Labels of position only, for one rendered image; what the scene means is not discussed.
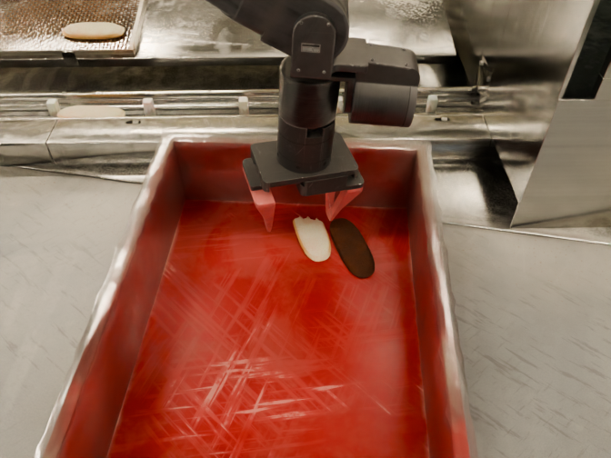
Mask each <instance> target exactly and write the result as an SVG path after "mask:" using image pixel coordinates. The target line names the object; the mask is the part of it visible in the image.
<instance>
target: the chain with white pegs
mask: <svg viewBox="0 0 611 458"><path fill-rule="evenodd" d="M437 102H438V99H437V96H436V95H429V96H428V98H427V104H426V111H425V112H415V113H435V112H436V107H437ZM238 104H239V114H211V115H253V114H249V109H248V99H247V97H239V100H238ZM46 106H47V108H48V111H49V114H50V115H24V116H57V113H58V112H59V111H60V110H61V109H60V106H59V104H58V102H57V100H56V99H48V100H47V102H46ZM143 107H144V110H145V114H126V115H162V114H156V113H155V107H154V102H153V98H144V100H143ZM342 112H343V96H338V104H337V111H336V113H337V114H344V113H342Z"/></svg>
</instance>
